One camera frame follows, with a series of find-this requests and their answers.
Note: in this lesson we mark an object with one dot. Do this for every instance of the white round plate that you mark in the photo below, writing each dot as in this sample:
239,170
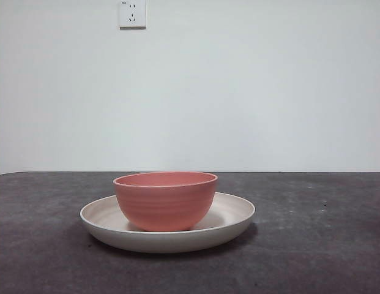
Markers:
168,242

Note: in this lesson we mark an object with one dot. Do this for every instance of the red ribbed bowl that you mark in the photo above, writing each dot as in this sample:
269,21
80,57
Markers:
165,205

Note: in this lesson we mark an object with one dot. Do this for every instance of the white wall socket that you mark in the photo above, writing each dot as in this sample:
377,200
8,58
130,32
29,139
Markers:
132,15

